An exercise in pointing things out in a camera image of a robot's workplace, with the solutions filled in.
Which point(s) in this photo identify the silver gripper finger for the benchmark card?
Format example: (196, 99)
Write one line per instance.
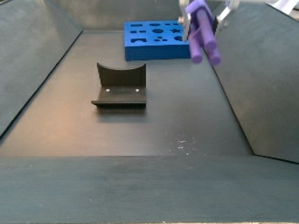
(231, 5)
(184, 19)

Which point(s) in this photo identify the purple three prong object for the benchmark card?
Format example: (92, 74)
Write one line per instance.
(201, 37)

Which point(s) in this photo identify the blue foam shape board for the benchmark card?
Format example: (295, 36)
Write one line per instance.
(155, 40)

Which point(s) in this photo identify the black curved fixture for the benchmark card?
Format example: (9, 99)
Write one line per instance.
(121, 87)

